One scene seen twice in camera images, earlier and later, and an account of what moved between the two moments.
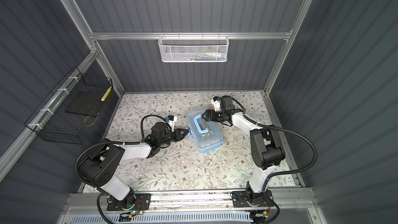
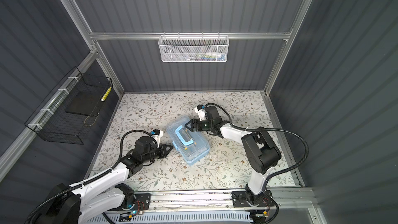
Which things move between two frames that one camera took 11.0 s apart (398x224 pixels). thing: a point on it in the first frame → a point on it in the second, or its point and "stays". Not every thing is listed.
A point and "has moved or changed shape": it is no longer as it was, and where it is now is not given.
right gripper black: x=209 y=112 → x=194 y=123
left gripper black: x=179 y=135 → x=164 y=152
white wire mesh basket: x=193 y=49 stays
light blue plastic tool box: x=204 y=133 has moved or changed shape
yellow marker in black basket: x=104 y=96 stays
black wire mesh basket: x=72 y=112 stays
